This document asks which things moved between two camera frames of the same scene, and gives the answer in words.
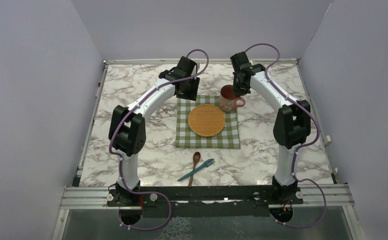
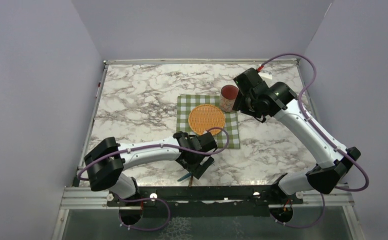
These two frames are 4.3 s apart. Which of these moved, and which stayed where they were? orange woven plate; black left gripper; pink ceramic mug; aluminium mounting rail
Moved: black left gripper
Stayed: aluminium mounting rail; orange woven plate; pink ceramic mug
